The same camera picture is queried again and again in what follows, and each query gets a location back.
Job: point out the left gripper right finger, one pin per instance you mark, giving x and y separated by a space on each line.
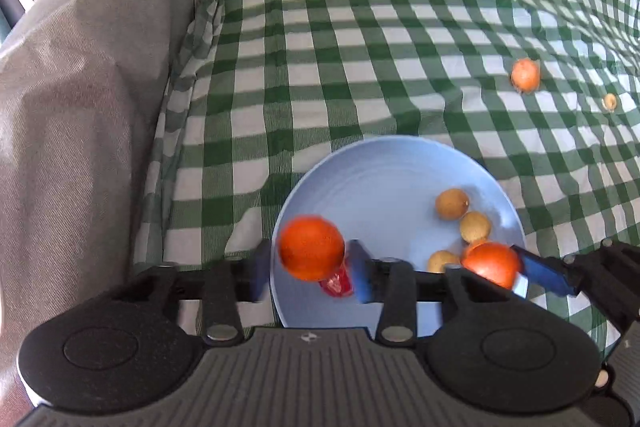
391 283

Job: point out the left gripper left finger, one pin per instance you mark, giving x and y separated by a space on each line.
226 284

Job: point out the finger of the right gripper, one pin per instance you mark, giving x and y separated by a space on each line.
550 273
520 286

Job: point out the large brown round fruit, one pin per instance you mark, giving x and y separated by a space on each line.
441 260

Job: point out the red fruit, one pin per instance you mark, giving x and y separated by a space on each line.
338 285

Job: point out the orange tomato fruit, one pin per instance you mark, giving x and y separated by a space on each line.
311 248

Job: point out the light blue plate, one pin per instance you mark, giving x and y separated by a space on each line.
382 193

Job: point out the small tan longan fruit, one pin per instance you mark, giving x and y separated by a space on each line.
452 204

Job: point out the small tan longan on cloth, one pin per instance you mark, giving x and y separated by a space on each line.
609 102

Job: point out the orange wrapped fruit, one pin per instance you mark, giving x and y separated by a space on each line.
525 75

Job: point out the green white checkered cloth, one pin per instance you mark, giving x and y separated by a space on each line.
263 89

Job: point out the grey sofa armrest cover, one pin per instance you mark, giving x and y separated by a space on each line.
81 86

